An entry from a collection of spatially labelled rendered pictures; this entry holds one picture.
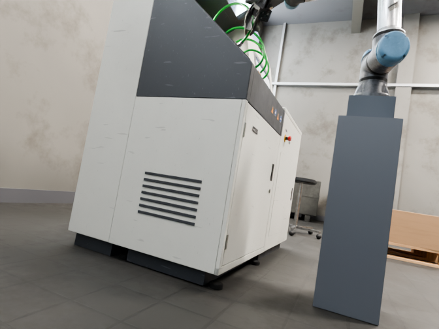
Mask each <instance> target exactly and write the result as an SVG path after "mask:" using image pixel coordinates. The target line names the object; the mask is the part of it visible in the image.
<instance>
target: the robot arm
mask: <svg viewBox="0 0 439 329"><path fill-rule="evenodd" d="M271 1H272V0H245V3H247V4H249V5H251V7H250V8H249V9H248V11H247V13H246V15H245V21H244V32H245V35H246V34H247V33H248V30H250V31H251V33H250V36H252V35H253V34H254V32H255V31H256V32H260V30H261V28H260V26H259V25H260V23H261V21H263V22H268V20H269V18H270V15H271V13H272V11H271V10H270V8H269V5H270V2H271ZM310 1H316V0H284V5H285V7H286V8H288V9H290V10H293V9H296V8H297V7H298V5H299V4H301V3H307V2H310ZM401 8H402V0H378V22H377V33H376V34H375V35H374V36H373V38H372V49H369V50H367V51H366V52H365V53H364V54H363V57H362V60H361V70H360V76H359V85H358V87H357V89H356V91H355V93H354V95H370V96H389V91H388V88H387V81H388V75H389V72H390V71H391V70H392V69H393V68H394V67H395V66H397V65H398V64H399V63H400V62H401V61H402V60H403V59H404V58H405V57H406V56H407V54H408V52H409V50H410V40H409V38H408V37H407V36H406V34H405V30H403V29H401ZM252 16H253V17H252ZM253 18H255V19H254V21H253ZM252 22H253V28H252Z"/></svg>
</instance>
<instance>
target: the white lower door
mask: <svg viewBox="0 0 439 329"><path fill-rule="evenodd" d="M279 143H280V135H279V134H278V133H277V132H276V131H275V130H274V129H273V128H272V127H271V126H270V125H269V124H268V123H267V122H266V121H265V120H264V119H263V118H262V117H261V116H260V115H259V114H258V113H257V112H256V111H255V110H254V109H253V108H252V106H251V105H250V104H249V103H248V105H247V110H246V118H245V122H244V130H243V135H242V142H241V147H240V155H239V160H238V167H237V171H236V180H235V187H234V192H233V199H232V204H231V212H230V216H229V224H228V229H227V237H226V241H225V249H224V254H223V261H222V266H223V265H225V264H227V263H230V262H232V261H234V260H236V259H239V258H240V257H243V256H244V255H247V254H249V253H251V252H253V251H256V250H258V249H260V248H262V247H264V243H265V235H266V230H267V222H268V214H269V209H270V201H271V196H272V188H273V183H274V175H275V170H276V161H277V156H278V148H279Z"/></svg>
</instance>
